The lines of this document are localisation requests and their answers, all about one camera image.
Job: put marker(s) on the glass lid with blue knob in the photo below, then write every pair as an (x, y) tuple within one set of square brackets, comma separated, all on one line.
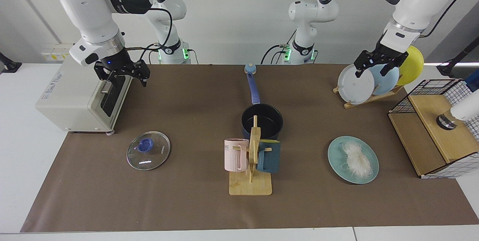
[(149, 160)]

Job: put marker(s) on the white vermicelli bundle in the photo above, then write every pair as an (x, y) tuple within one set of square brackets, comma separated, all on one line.
[(357, 160)]

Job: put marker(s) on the light blue round plate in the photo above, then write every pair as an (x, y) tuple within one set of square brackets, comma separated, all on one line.
[(383, 84)]

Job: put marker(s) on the white round plate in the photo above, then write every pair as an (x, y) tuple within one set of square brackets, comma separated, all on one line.
[(355, 89)]

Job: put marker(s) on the yellow round plate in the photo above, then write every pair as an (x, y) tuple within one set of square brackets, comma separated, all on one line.
[(411, 67)]

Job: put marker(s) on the wooden plate rack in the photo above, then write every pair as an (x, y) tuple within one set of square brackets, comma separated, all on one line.
[(374, 98)]

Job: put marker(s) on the teal round plate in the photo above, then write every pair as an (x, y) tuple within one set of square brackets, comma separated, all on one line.
[(336, 158)]

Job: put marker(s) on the pale toaster oven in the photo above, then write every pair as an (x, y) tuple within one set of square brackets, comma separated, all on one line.
[(67, 98)]

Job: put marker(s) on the black clamp stand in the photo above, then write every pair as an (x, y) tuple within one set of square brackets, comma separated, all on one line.
[(449, 69), (9, 65)]

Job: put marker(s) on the small blue round thing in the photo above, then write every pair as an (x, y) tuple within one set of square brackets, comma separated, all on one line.
[(250, 69)]

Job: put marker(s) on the pink ribbed mug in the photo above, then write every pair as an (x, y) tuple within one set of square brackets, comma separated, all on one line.
[(234, 156)]

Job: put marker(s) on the brown table cloth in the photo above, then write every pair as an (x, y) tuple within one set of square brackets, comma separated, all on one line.
[(187, 196)]

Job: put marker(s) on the dark teal mug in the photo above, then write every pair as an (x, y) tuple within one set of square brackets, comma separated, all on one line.
[(271, 158)]

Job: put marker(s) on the wooden cup stand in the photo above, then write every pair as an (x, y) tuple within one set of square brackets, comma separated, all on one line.
[(250, 186)]

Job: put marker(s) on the white wall socket strip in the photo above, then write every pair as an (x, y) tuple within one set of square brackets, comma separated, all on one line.
[(56, 52)]

